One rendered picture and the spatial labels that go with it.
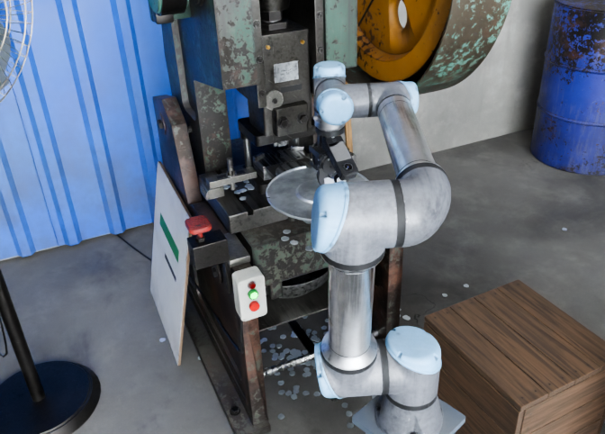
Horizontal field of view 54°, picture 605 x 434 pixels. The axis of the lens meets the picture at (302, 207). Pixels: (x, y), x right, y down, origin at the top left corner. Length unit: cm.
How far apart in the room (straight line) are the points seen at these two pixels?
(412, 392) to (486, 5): 91
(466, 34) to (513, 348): 87
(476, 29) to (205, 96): 82
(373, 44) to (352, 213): 107
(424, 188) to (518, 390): 84
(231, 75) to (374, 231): 73
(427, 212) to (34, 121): 210
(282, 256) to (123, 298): 109
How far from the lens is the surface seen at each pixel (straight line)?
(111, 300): 265
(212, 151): 195
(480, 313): 192
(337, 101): 128
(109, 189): 295
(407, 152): 111
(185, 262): 203
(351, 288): 107
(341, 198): 96
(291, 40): 165
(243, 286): 157
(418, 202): 98
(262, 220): 173
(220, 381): 214
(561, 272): 279
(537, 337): 188
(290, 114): 167
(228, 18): 153
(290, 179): 167
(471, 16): 154
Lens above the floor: 155
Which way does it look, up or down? 30 degrees down
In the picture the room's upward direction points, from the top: 3 degrees counter-clockwise
